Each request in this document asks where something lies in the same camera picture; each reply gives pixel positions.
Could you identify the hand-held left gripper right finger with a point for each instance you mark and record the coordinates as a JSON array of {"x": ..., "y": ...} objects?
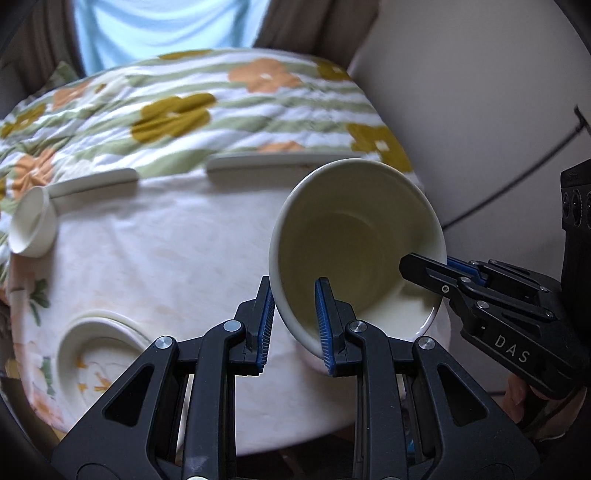
[{"x": 324, "y": 323}]

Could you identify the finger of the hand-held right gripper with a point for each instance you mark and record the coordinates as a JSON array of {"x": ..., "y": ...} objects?
[
  {"x": 466, "y": 270},
  {"x": 429, "y": 272}
]

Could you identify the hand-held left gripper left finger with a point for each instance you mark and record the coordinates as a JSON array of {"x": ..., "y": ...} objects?
[{"x": 265, "y": 323}]

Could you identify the white deep bowl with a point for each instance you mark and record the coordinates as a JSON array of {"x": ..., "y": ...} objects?
[{"x": 351, "y": 230}]

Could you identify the person's right hand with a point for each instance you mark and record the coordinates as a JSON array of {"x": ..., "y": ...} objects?
[{"x": 561, "y": 415}]

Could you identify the white duck print plate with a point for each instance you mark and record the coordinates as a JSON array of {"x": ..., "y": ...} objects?
[{"x": 92, "y": 355}]

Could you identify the floral striped blanket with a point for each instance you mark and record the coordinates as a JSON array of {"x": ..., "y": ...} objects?
[{"x": 184, "y": 115}]

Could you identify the brown curtain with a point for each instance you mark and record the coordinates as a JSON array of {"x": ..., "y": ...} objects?
[
  {"x": 314, "y": 23},
  {"x": 37, "y": 37}
]

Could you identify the light blue cloth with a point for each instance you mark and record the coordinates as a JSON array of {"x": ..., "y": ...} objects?
[{"x": 161, "y": 27}]

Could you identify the green striped pillow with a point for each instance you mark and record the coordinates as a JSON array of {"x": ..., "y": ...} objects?
[{"x": 64, "y": 76}]

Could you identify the short white table rail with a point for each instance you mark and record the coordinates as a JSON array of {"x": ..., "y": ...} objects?
[{"x": 92, "y": 181}]

